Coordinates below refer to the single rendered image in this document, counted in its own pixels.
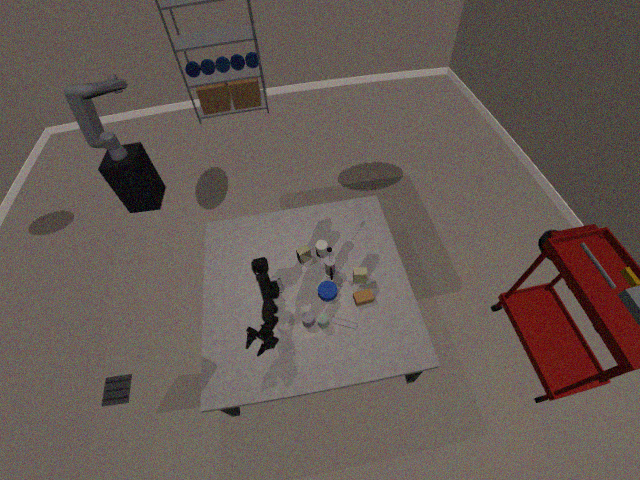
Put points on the brown block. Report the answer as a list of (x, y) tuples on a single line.
[(363, 297)]

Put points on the french press with black plunger knob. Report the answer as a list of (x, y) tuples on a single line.
[(330, 265)]

